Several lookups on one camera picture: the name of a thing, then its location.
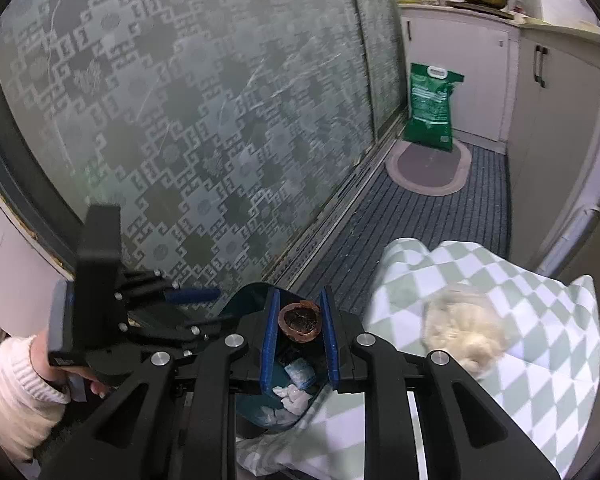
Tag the green rice bag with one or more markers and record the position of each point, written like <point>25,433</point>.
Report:
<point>432,110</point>

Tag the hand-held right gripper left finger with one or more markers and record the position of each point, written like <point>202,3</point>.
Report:
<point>267,340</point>

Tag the table with checked tablecloth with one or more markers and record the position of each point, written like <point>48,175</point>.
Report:
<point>530,410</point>

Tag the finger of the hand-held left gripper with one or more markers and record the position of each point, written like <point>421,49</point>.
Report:
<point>200,327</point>
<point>195,295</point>

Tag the white bag with food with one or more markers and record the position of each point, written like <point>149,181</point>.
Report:
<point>460,325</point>

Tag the patterned frosted glass door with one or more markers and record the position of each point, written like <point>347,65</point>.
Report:
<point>180,110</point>
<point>380,35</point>

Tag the striped grey carpet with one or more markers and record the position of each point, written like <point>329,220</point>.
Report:
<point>405,230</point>

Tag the round fruit piece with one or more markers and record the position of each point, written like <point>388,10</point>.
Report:
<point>300,322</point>

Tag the oval grey floor mat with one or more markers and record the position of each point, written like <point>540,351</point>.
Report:
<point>425,167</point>

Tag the blue white tissue packet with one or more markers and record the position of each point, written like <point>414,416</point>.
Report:
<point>299,372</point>

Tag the white kitchen cabinet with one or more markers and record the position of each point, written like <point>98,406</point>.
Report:
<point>480,70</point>

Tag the person's left hand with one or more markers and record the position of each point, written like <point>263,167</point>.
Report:
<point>40,355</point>

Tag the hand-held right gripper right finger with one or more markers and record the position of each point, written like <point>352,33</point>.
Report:
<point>330,335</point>

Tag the dark teal waste bin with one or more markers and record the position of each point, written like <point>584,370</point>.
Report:
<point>245,300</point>

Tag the white corner cabinet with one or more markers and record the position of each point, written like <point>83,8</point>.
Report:
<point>560,135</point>

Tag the induction cooker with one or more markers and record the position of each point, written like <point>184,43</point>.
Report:
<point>480,6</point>

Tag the white paper tissue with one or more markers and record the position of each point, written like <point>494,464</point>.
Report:
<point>292,397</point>

